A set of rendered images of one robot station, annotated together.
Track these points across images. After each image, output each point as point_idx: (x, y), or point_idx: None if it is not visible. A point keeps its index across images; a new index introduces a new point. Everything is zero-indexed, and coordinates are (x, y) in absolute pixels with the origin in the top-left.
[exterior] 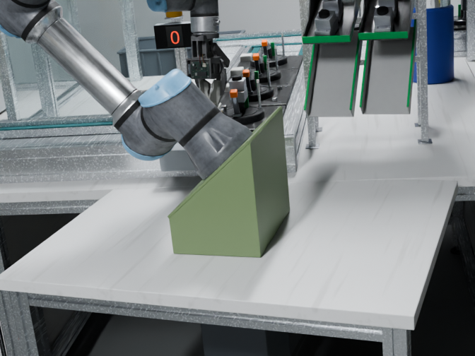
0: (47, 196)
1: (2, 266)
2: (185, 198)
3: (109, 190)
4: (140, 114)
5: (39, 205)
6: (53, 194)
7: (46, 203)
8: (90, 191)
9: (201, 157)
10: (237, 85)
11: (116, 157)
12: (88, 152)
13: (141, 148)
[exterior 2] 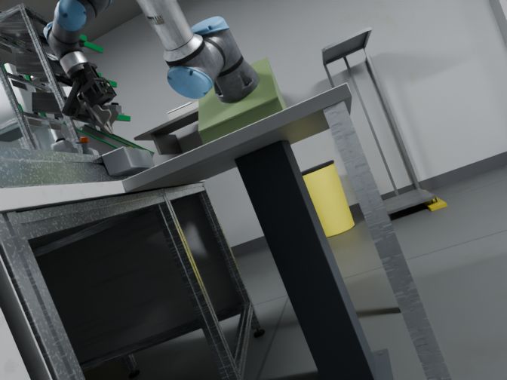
0: (81, 190)
1: (70, 348)
2: (268, 90)
3: (120, 182)
4: (207, 42)
5: (73, 211)
6: (86, 188)
7: (78, 207)
8: (110, 183)
9: (252, 70)
10: (69, 144)
11: (78, 167)
12: (56, 158)
13: (213, 72)
